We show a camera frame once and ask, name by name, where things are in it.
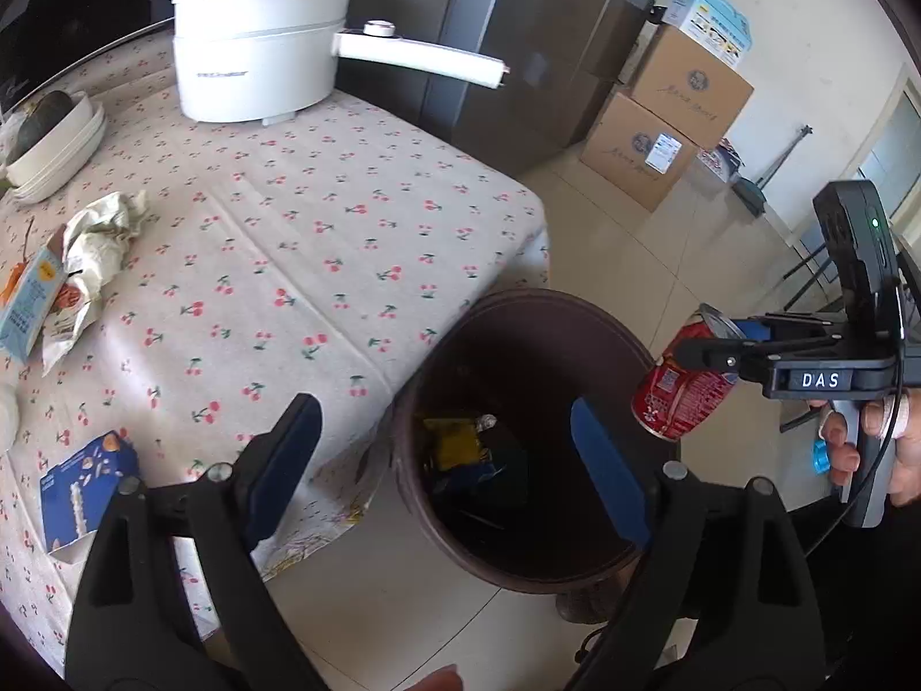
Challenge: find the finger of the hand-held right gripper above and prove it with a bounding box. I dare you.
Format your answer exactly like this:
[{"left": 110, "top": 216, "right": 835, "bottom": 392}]
[
  {"left": 732, "top": 312, "right": 851, "bottom": 347},
  {"left": 675, "top": 335, "right": 777, "bottom": 384}
]

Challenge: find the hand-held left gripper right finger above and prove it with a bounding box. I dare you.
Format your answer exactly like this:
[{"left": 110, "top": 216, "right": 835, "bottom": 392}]
[{"left": 568, "top": 396, "right": 825, "bottom": 691}]

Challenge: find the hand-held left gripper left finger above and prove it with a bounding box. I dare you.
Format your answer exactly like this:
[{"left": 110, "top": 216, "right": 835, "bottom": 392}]
[{"left": 64, "top": 392, "right": 325, "bottom": 691}]

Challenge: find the brown plastic waste bin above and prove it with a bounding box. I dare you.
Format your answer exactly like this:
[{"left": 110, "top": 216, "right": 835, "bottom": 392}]
[{"left": 392, "top": 289, "right": 681, "bottom": 595}]

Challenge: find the large yellow snack packet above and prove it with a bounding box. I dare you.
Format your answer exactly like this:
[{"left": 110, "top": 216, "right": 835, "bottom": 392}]
[{"left": 423, "top": 416, "right": 499, "bottom": 474}]

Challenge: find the person's right hand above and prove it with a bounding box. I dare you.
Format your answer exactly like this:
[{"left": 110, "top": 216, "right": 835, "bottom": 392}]
[{"left": 804, "top": 387, "right": 921, "bottom": 508}]

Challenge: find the person's left hand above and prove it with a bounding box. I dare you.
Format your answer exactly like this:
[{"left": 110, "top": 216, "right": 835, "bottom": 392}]
[{"left": 392, "top": 666, "right": 462, "bottom": 691}]

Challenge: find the black metal stand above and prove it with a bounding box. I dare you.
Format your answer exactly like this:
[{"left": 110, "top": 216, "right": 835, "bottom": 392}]
[{"left": 781, "top": 226, "right": 844, "bottom": 312}]

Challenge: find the yellow floral undercloth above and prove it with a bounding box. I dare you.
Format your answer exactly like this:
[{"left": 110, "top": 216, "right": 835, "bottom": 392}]
[{"left": 255, "top": 446, "right": 397, "bottom": 584}]

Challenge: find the flat printed box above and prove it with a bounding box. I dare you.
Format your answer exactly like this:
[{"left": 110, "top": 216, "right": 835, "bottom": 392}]
[{"left": 694, "top": 140, "right": 745, "bottom": 184}]

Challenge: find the dark blue printed box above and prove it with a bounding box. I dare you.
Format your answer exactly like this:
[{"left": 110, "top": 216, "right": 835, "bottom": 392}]
[{"left": 39, "top": 432, "right": 141, "bottom": 555}]

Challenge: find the cherry print tablecloth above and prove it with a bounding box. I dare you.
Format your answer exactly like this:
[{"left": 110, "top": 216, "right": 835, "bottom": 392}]
[{"left": 0, "top": 32, "right": 551, "bottom": 663}]

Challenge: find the small brown cardboard box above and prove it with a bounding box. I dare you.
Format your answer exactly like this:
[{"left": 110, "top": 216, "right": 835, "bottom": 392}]
[{"left": 629, "top": 25, "right": 755, "bottom": 152}]

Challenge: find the printed snack wrapper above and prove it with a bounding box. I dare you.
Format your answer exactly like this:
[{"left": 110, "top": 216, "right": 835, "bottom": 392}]
[{"left": 41, "top": 277, "right": 105, "bottom": 379}]

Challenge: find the blue white printed box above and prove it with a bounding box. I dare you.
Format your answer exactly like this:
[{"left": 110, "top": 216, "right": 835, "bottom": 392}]
[{"left": 662, "top": 0, "right": 753, "bottom": 69}]

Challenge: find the light blue carton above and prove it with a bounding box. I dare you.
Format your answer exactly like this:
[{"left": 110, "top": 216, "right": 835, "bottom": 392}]
[{"left": 0, "top": 245, "right": 80, "bottom": 365}]

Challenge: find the crumpled cream wrapper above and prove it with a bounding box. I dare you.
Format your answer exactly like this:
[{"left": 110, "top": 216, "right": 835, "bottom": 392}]
[{"left": 63, "top": 191, "right": 150, "bottom": 289}]

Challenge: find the grey refrigerator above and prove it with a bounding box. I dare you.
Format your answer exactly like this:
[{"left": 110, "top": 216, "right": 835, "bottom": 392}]
[{"left": 424, "top": 0, "right": 684, "bottom": 177}]

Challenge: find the white ceramic bowl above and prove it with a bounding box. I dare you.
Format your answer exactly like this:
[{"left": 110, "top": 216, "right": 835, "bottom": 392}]
[{"left": 3, "top": 92, "right": 94, "bottom": 188}]

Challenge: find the white electric cooking pot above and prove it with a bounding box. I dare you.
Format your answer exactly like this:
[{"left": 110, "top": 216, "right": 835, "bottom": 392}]
[{"left": 169, "top": 0, "right": 508, "bottom": 125}]

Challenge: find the dark green squash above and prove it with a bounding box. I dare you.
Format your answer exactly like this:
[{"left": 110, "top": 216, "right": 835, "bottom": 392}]
[{"left": 18, "top": 90, "right": 77, "bottom": 152}]

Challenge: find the black microwave oven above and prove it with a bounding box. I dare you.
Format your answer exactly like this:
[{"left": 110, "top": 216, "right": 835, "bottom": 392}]
[{"left": 0, "top": 0, "right": 285, "bottom": 94}]

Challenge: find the window frame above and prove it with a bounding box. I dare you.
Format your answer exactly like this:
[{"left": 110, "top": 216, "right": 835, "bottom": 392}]
[{"left": 856, "top": 64, "right": 921, "bottom": 231}]

